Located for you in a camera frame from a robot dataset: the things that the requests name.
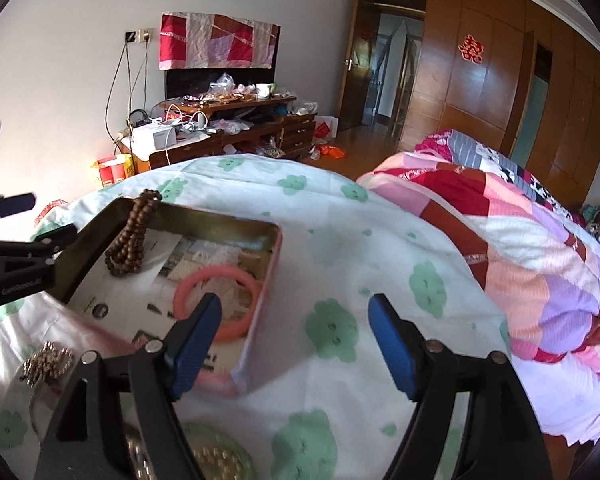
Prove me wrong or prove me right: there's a white cardboard box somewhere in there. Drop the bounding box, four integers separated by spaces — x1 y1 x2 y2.
131 124 179 154

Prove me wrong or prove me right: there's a brown wooden bead bracelet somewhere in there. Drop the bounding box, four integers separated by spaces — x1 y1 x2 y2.
104 189 163 277

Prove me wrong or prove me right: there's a clear plastic bag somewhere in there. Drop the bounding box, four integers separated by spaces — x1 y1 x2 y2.
210 73 236 96

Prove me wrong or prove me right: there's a pink tin box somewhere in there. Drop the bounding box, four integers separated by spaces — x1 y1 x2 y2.
55 197 283 401

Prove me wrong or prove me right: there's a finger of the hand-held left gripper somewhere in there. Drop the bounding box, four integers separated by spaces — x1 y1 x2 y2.
0 224 79 266
0 191 37 234

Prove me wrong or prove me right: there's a silver chain necklace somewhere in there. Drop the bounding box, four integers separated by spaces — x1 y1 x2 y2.
22 341 76 387

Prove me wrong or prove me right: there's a wooden television stand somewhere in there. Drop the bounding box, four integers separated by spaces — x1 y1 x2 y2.
117 94 317 171

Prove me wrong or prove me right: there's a white green cloud-print blanket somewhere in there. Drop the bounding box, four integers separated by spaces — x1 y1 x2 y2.
0 152 511 480

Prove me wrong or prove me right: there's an orange packet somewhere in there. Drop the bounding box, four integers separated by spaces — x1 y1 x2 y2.
310 144 349 161

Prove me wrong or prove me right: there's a pink red patchwork quilt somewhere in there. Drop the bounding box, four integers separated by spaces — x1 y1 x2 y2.
357 130 600 391

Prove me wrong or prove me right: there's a brown wooden wardrobe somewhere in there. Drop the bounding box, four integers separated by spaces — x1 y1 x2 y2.
352 0 600 207

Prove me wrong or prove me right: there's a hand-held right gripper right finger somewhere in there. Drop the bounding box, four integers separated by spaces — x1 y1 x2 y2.
367 292 553 480

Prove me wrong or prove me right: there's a white red shopping bag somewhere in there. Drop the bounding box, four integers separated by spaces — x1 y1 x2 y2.
314 116 339 142

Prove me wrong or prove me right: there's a black television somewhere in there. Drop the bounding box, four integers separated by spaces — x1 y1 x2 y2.
165 22 282 102

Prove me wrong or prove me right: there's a black power cable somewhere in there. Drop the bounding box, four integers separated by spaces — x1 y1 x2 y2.
105 40 131 136
127 40 149 122

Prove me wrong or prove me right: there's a pearl bead bracelet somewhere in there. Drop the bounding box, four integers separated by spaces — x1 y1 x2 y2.
125 425 253 480

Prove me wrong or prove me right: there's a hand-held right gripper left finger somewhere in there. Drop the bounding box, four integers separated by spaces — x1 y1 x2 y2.
32 291 224 480

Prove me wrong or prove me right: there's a red mesh bag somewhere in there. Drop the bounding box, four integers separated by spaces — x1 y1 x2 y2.
34 199 69 227

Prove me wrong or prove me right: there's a pink bangle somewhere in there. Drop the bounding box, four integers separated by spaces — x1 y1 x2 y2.
172 268 263 343

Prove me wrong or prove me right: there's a wooden door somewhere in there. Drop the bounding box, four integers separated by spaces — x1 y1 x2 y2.
337 0 378 133

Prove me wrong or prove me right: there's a yellow red box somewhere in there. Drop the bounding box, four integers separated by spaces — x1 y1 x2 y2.
91 154 135 189

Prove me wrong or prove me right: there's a green jade bangle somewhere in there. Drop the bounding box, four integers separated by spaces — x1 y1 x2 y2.
180 422 258 480

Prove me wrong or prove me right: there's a red paper decoration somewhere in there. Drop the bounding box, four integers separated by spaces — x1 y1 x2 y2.
458 35 484 64

